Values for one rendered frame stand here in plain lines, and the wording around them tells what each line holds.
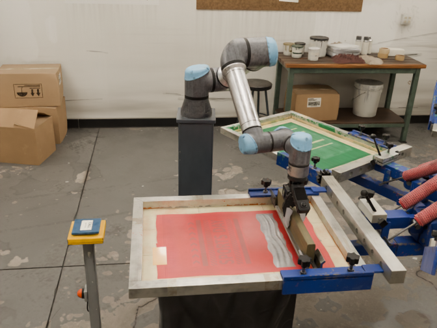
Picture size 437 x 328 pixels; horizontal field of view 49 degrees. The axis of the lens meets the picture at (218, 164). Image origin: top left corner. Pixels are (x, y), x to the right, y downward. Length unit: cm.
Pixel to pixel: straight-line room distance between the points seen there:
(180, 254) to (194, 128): 76
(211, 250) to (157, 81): 388
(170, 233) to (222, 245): 21
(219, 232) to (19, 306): 161
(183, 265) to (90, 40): 401
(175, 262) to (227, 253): 19
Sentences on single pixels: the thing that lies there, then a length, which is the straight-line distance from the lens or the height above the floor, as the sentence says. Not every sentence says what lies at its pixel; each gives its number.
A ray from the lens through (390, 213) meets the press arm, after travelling 196.
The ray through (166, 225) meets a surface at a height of 95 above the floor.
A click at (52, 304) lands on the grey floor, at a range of 311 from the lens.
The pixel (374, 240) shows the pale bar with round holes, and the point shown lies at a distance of 177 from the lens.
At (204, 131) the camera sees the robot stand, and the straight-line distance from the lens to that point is 230.
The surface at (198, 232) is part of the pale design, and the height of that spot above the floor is 95.
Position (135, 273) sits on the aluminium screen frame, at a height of 99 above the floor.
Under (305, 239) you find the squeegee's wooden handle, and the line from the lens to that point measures 167.
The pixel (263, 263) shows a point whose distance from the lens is 171.
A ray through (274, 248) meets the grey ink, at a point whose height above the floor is 96.
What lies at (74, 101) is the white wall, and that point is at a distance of 560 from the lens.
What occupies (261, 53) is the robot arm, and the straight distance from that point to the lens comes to 192.
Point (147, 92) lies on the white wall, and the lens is 551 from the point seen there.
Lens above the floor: 196
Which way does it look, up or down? 25 degrees down
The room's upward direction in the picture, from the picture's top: 2 degrees clockwise
